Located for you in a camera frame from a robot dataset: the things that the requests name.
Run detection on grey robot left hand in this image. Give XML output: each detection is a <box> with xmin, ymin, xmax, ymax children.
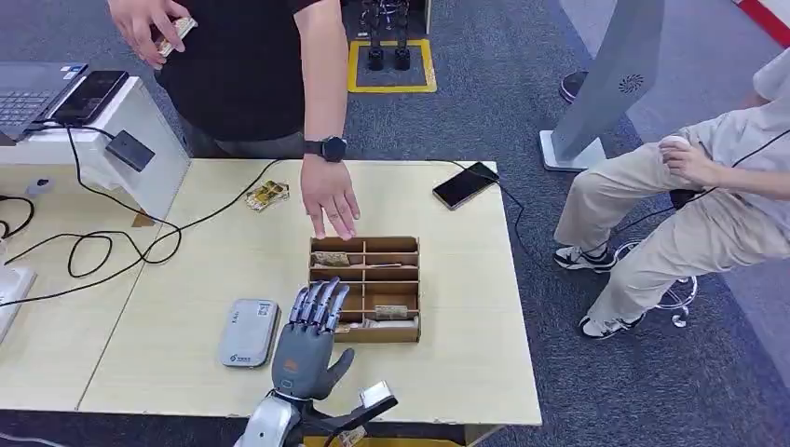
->
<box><xmin>271</xmin><ymin>277</ymin><xmax>357</xmax><ymax>402</ymax></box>

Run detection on standing person's left hand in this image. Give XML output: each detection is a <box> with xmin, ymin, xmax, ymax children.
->
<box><xmin>300</xmin><ymin>154</ymin><xmax>362</xmax><ymax>242</ymax></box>

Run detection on seated person's hand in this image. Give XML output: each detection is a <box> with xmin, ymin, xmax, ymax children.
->
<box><xmin>658</xmin><ymin>136</ymin><xmax>720</xmax><ymax>186</ymax></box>

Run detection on standing person's right hand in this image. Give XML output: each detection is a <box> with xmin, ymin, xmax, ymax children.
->
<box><xmin>107</xmin><ymin>0</ymin><xmax>191</xmax><ymax>70</ymax></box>

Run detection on black wristwatch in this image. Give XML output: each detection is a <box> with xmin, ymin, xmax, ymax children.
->
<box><xmin>303</xmin><ymin>136</ymin><xmax>348</xmax><ymax>164</ymax></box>

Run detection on seated person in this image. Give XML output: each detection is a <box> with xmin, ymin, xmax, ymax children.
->
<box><xmin>552</xmin><ymin>46</ymin><xmax>790</xmax><ymax>342</ymax></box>

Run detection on wooden card box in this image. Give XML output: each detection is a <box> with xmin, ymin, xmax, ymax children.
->
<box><xmin>308</xmin><ymin>236</ymin><xmax>422</xmax><ymax>345</ymax></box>

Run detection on black smartphone on stand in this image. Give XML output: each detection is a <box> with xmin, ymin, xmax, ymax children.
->
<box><xmin>52</xmin><ymin>69</ymin><xmax>129</xmax><ymax>127</ymax></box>

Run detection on white desk stand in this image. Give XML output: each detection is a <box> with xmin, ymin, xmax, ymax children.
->
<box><xmin>0</xmin><ymin>76</ymin><xmax>191</xmax><ymax>220</ymax></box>

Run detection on standing person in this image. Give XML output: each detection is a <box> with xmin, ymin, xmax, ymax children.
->
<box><xmin>107</xmin><ymin>0</ymin><xmax>362</xmax><ymax>242</ymax></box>

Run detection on grey kiosk stand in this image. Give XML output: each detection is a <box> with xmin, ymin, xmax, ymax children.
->
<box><xmin>539</xmin><ymin>0</ymin><xmax>668</xmax><ymax>174</ymax></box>

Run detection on black power adapter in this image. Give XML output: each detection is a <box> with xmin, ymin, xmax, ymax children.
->
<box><xmin>105</xmin><ymin>129</ymin><xmax>157</xmax><ymax>173</ymax></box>

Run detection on yellow sheet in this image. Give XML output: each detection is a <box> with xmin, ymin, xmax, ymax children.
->
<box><xmin>302</xmin><ymin>436</ymin><xmax>464</xmax><ymax>447</ymax></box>

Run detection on grey laptop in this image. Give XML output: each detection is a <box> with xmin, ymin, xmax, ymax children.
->
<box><xmin>0</xmin><ymin>61</ymin><xmax>89</xmax><ymax>144</ymax></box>

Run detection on chrome stool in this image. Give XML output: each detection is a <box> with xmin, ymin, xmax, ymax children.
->
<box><xmin>614</xmin><ymin>188</ymin><xmax>700</xmax><ymax>330</ymax></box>

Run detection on black shoe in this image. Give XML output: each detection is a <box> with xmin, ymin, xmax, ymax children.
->
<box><xmin>558</xmin><ymin>71</ymin><xmax>589</xmax><ymax>105</ymax></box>

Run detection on background robot legs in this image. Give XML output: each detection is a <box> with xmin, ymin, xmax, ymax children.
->
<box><xmin>362</xmin><ymin>0</ymin><xmax>414</xmax><ymax>73</ymax></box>

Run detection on white flat device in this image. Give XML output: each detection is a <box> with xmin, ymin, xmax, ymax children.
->
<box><xmin>0</xmin><ymin>264</ymin><xmax>37</xmax><ymax>344</ymax></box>

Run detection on thin black handheld cable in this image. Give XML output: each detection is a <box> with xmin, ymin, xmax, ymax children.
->
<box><xmin>607</xmin><ymin>128</ymin><xmax>790</xmax><ymax>248</ymax></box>

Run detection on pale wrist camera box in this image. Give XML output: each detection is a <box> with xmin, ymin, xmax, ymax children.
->
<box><xmin>360</xmin><ymin>380</ymin><xmax>394</xmax><ymax>410</ymax></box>

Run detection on long black cable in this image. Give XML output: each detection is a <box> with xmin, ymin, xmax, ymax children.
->
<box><xmin>0</xmin><ymin>158</ymin><xmax>282</xmax><ymax>310</ymax></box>

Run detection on black smartphone with cable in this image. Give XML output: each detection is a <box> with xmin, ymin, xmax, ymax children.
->
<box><xmin>431</xmin><ymin>162</ymin><xmax>501</xmax><ymax>211</ymax></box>

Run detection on black phone charging cable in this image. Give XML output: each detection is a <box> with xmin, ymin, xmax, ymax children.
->
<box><xmin>426</xmin><ymin>158</ymin><xmax>557</xmax><ymax>278</ymax></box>

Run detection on looped black cable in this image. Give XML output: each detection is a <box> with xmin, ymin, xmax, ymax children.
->
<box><xmin>5</xmin><ymin>120</ymin><xmax>184</xmax><ymax>280</ymax></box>

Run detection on short black cable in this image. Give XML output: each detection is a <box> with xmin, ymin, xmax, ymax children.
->
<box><xmin>0</xmin><ymin>195</ymin><xmax>36</xmax><ymax>242</ymax></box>

